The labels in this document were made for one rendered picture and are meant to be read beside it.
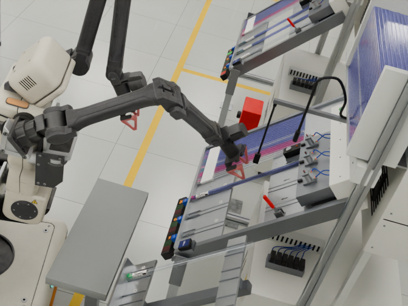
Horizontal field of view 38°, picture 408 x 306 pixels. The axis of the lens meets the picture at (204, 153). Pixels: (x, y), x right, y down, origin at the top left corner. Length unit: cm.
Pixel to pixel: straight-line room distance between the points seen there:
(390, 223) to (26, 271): 157
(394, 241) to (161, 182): 185
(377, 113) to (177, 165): 218
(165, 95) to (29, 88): 47
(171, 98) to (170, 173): 191
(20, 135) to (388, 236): 128
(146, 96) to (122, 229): 84
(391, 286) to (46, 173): 150
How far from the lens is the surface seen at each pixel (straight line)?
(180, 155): 392
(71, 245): 248
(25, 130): 199
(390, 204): 208
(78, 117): 194
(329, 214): 211
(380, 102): 182
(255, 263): 254
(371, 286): 268
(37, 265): 282
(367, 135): 188
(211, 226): 235
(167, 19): 546
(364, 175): 194
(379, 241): 219
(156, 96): 186
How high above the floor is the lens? 247
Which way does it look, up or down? 38 degrees down
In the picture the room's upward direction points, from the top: 15 degrees clockwise
